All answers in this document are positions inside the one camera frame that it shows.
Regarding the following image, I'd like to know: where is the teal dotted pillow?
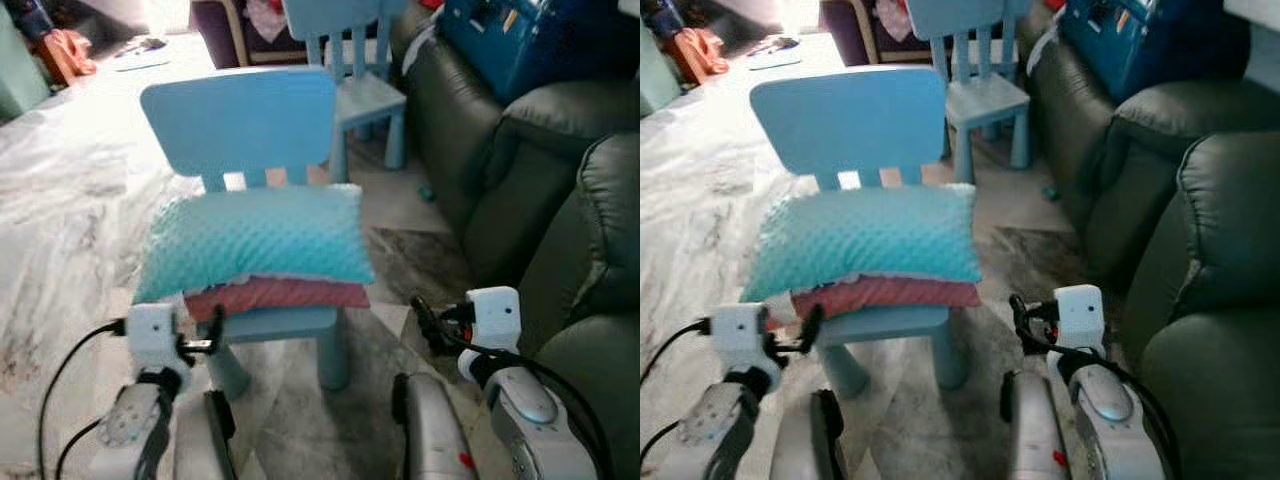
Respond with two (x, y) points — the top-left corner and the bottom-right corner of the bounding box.
(740, 183), (983, 304)
(132, 183), (376, 306)

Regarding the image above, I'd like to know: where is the pink dotted pillow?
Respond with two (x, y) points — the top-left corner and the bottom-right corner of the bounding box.
(183, 275), (371, 323)
(790, 275), (983, 323)

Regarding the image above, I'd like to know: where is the dark green leather sofa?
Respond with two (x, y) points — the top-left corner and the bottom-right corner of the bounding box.
(1015, 0), (1280, 480)
(390, 0), (641, 480)

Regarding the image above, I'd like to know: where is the silver robot right leg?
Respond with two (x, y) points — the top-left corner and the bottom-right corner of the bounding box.
(1000, 370), (1071, 480)
(392, 373), (479, 480)

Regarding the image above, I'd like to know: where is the silver robot leg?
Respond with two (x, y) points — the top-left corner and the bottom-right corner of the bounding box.
(1000, 370), (1071, 480)
(173, 390), (238, 480)
(392, 373), (479, 480)
(770, 388), (851, 480)

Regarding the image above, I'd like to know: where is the silver robot left leg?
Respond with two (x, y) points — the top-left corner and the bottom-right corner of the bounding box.
(770, 388), (851, 480)
(173, 390), (238, 480)

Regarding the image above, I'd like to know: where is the light blue child chair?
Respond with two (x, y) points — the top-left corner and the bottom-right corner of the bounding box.
(750, 65), (976, 401)
(905, 0), (1033, 186)
(283, 0), (409, 186)
(140, 65), (353, 401)

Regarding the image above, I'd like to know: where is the light blue floor mat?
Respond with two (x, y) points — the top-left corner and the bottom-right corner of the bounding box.
(110, 45), (173, 73)
(745, 45), (801, 71)

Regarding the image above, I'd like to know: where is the blue hard suitcase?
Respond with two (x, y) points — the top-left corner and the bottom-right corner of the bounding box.
(1060, 0), (1251, 101)
(437, 0), (641, 106)

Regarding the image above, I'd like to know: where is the green plastic bin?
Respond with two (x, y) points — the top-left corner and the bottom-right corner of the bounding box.
(0, 5), (51, 126)
(640, 50), (681, 116)

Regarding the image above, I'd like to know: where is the purple armchair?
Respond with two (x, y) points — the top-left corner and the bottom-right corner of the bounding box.
(818, 0), (921, 66)
(190, 0), (321, 69)

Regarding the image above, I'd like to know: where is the orange bag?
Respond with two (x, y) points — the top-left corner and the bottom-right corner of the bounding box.
(40, 28), (99, 87)
(675, 27), (731, 86)

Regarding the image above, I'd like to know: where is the pile of pink white clothes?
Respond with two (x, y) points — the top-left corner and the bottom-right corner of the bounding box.
(245, 0), (291, 43)
(872, 0), (916, 41)

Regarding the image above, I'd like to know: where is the dark blue cloth bundle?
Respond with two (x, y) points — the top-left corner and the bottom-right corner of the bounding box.
(0, 0), (58, 43)
(640, 0), (691, 41)

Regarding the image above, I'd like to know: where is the white storage box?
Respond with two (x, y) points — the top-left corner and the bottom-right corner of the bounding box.
(1222, 0), (1280, 96)

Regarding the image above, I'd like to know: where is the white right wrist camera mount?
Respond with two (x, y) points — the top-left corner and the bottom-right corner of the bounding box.
(1050, 285), (1106, 379)
(458, 287), (523, 383)

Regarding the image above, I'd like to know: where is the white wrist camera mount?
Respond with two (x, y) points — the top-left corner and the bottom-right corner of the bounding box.
(458, 287), (523, 383)
(125, 302), (193, 366)
(1050, 285), (1106, 379)
(708, 302), (776, 366)

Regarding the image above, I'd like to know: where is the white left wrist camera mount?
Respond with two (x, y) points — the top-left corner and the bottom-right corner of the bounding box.
(125, 302), (193, 366)
(708, 302), (776, 366)

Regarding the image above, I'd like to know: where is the long black left arm cable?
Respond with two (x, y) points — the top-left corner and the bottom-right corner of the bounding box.
(640, 318), (711, 401)
(38, 320), (129, 480)

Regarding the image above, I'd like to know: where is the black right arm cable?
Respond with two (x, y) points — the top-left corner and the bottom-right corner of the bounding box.
(1040, 345), (1186, 480)
(440, 340), (616, 480)

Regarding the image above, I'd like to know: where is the short black left arm cable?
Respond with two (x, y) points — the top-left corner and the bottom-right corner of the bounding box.
(55, 418), (106, 480)
(640, 420), (691, 473)

